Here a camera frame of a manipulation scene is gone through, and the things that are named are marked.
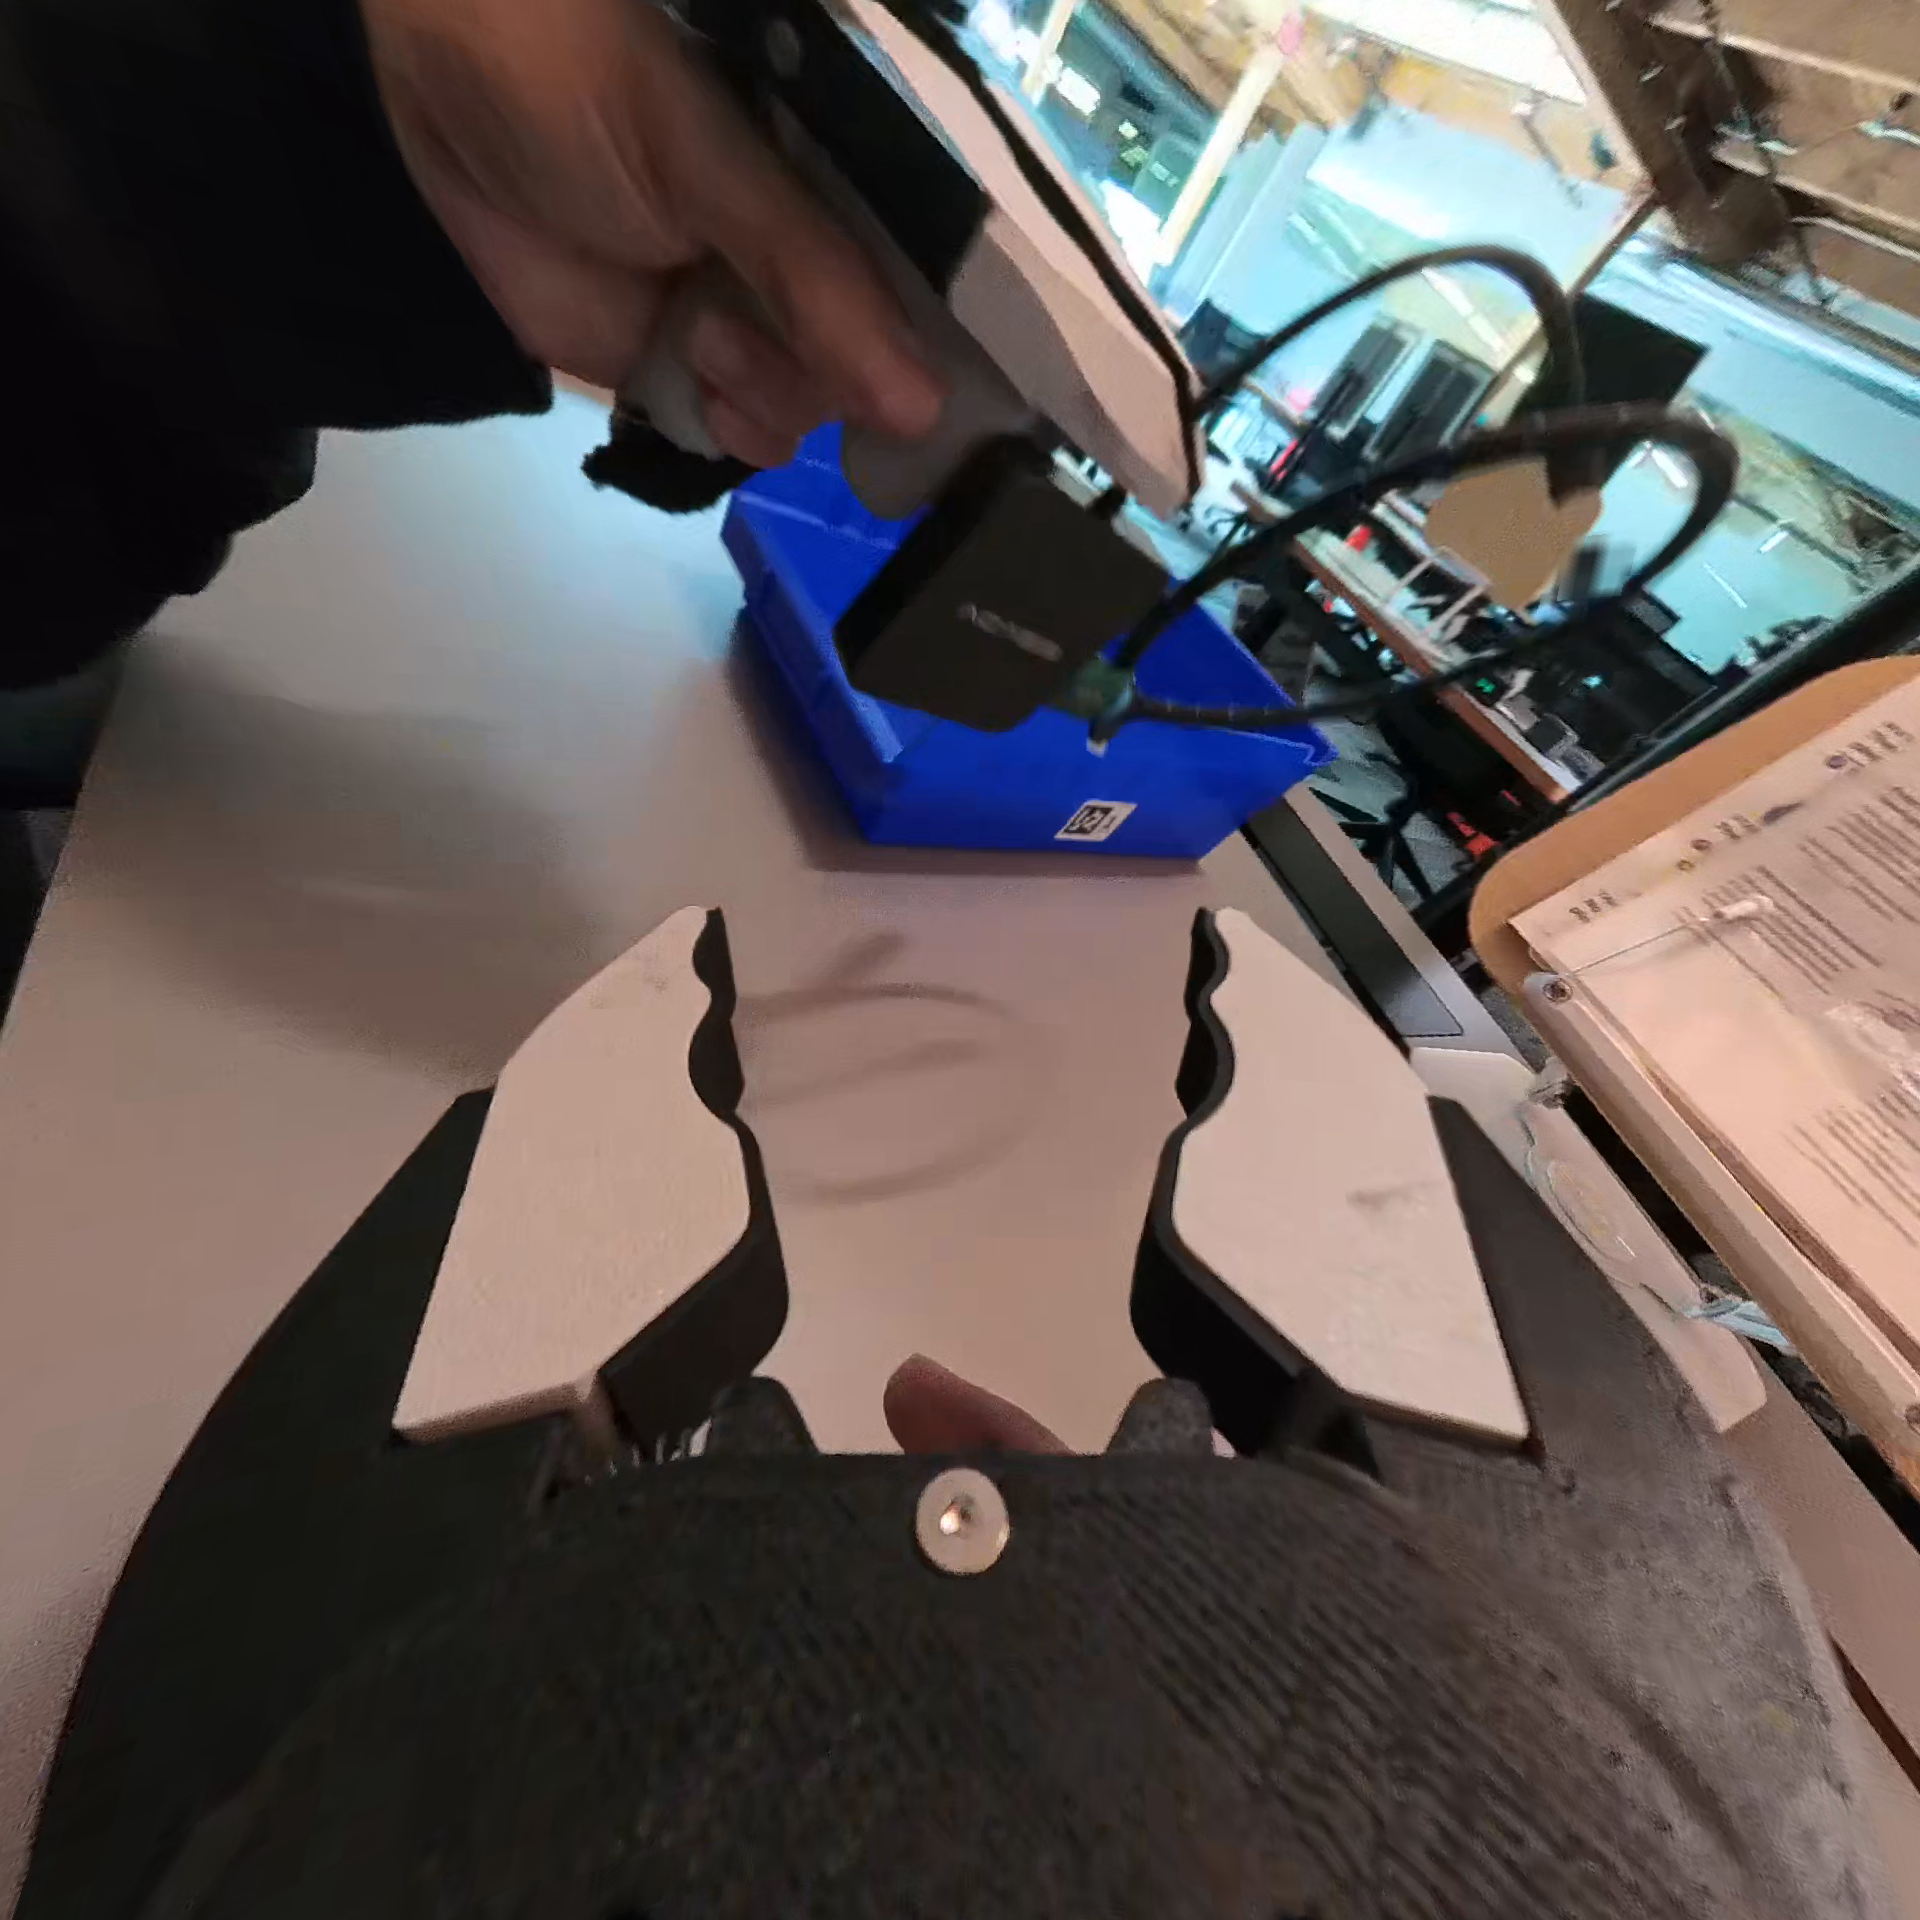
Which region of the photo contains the grey desk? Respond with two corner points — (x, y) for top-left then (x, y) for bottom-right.
(0, 376), (1920, 1802)

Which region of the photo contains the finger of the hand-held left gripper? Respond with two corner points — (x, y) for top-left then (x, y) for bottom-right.
(823, 0), (1205, 515)
(835, 422), (1041, 523)

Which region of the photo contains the black braided cable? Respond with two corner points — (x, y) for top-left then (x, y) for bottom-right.
(1086, 244), (1743, 755)

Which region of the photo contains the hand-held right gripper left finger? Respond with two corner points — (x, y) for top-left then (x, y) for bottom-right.
(388, 904), (793, 1448)

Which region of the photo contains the person's left forearm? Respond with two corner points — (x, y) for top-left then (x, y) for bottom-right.
(0, 0), (562, 709)

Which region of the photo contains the person's left hand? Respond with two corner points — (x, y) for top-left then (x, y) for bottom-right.
(362, 0), (950, 469)

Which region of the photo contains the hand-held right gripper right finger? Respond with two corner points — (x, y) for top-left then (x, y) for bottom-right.
(1129, 904), (1534, 1453)

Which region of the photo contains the person's right hand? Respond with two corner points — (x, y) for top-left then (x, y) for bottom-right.
(880, 1356), (1078, 1458)

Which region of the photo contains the instruction sheet on wooden stand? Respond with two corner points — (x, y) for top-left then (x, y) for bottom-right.
(1406, 656), (1920, 1445)

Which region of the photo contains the black adapter box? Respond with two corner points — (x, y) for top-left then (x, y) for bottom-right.
(830, 442), (1171, 733)

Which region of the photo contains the blue plastic bin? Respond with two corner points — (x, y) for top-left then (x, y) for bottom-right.
(717, 422), (1339, 862)

